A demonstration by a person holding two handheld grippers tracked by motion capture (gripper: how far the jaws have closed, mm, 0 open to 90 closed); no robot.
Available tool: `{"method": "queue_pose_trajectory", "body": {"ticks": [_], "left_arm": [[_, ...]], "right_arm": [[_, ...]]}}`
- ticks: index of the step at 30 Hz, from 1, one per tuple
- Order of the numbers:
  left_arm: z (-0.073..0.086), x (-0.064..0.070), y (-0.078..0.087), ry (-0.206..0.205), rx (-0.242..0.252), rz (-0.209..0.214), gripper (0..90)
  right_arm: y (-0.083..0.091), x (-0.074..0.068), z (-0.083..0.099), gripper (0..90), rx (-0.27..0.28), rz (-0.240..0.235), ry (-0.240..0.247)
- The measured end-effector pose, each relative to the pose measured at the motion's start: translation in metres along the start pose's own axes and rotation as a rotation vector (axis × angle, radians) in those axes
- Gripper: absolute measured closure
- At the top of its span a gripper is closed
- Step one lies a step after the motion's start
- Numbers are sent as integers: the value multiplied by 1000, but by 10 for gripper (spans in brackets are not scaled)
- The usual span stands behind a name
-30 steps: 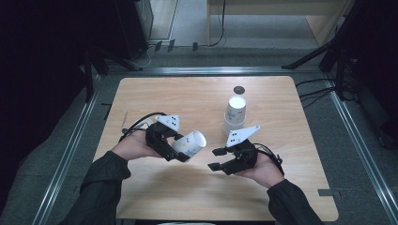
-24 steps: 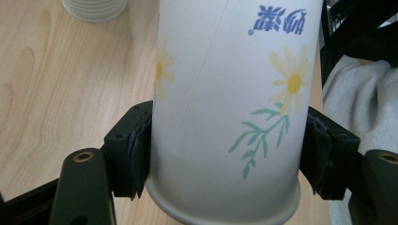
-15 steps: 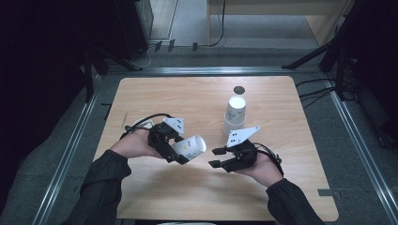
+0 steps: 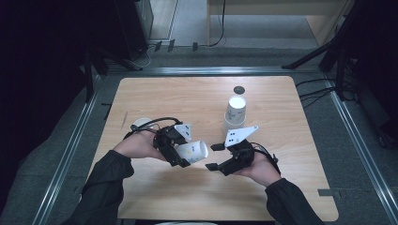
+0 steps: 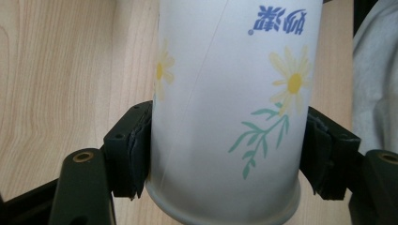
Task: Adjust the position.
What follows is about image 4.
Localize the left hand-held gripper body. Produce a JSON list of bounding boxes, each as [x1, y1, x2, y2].
[[152, 123, 193, 168]]

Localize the black computer tower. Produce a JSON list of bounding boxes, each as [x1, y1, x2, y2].
[[114, 0, 155, 61]]

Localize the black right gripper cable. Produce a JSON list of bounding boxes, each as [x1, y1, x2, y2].
[[250, 142, 282, 176]]

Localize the person's right hand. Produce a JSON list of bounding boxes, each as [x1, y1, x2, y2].
[[241, 151, 283, 188]]

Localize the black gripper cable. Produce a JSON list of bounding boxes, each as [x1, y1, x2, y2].
[[250, 142, 282, 176], [123, 116, 184, 141]]

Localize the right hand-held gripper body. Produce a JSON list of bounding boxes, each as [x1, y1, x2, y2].
[[218, 125, 260, 177]]

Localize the metal floor rail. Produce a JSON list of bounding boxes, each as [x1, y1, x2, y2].
[[323, 78, 398, 225], [107, 66, 321, 76], [31, 74, 103, 225]]

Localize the person's left hand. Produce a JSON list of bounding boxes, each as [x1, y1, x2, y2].
[[113, 129, 167, 162]]

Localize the light wooden furniture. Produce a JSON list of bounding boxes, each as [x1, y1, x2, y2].
[[206, 0, 355, 47]]

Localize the white floor cable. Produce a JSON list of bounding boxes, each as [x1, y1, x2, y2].
[[136, 43, 158, 68]]

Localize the black metal stand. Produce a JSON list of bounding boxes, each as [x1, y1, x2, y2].
[[82, 46, 144, 103]]

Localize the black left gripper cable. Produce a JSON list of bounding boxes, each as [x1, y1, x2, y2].
[[123, 116, 184, 141]]

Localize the black hanging cable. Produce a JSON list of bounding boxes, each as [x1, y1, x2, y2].
[[207, 0, 227, 48]]

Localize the black tripod stand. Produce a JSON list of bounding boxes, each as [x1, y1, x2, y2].
[[281, 0, 398, 101]]

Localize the black floor cables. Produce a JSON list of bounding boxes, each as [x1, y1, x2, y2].
[[295, 78, 359, 110]]

